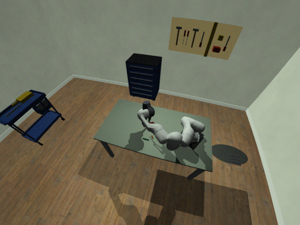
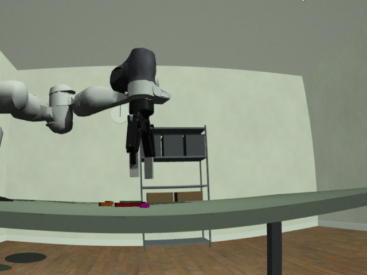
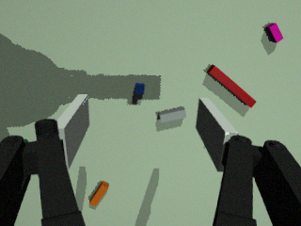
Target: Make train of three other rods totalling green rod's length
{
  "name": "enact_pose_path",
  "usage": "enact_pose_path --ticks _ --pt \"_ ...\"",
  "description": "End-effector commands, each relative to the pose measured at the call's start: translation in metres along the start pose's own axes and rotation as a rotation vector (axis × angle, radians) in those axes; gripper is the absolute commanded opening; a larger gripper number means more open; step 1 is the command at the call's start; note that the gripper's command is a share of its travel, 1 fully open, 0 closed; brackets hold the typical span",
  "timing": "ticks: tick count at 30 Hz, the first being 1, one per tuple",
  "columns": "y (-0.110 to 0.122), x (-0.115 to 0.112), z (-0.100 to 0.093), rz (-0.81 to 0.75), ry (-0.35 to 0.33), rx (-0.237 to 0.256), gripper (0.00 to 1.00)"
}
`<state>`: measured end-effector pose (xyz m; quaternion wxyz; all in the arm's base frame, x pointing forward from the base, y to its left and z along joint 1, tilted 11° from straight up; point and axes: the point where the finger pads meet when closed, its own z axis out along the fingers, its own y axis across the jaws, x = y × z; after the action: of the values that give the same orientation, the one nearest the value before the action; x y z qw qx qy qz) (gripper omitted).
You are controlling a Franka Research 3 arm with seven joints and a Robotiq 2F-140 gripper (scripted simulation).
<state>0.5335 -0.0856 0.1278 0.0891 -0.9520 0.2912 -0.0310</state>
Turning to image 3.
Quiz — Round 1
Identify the grey rod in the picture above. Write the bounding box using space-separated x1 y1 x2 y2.
159 107 186 123

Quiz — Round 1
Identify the orange rod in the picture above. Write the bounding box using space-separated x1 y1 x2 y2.
89 181 109 206

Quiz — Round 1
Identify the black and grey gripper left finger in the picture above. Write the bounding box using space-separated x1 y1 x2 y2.
0 94 89 226

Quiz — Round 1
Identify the short magenta block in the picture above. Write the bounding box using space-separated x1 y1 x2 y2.
265 23 283 43

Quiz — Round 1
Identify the red rod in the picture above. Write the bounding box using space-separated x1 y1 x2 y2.
207 65 256 107

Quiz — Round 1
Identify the small blue cube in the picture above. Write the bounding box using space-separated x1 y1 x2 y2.
135 83 145 94

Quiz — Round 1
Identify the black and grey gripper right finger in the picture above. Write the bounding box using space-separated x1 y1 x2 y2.
196 98 301 226

